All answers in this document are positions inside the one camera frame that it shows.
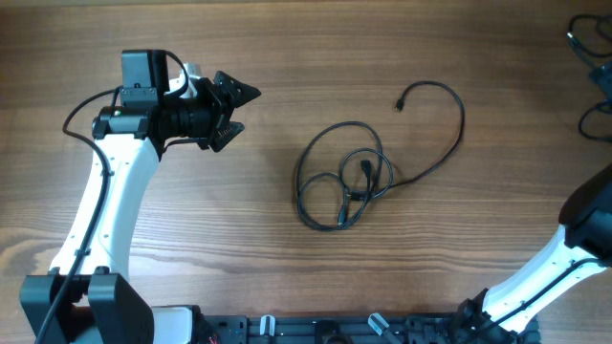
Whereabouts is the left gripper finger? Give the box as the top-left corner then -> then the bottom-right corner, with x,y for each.
214,71 -> 261,108
209,121 -> 245,152

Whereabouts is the thin black cable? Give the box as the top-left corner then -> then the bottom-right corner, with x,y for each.
295,80 -> 466,233

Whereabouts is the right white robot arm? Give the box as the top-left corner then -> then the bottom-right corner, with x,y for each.
463,166 -> 611,343

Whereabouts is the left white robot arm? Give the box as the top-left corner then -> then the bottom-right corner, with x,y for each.
19,50 -> 260,343

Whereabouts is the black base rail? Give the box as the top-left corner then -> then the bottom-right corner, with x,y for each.
198,312 -> 541,344

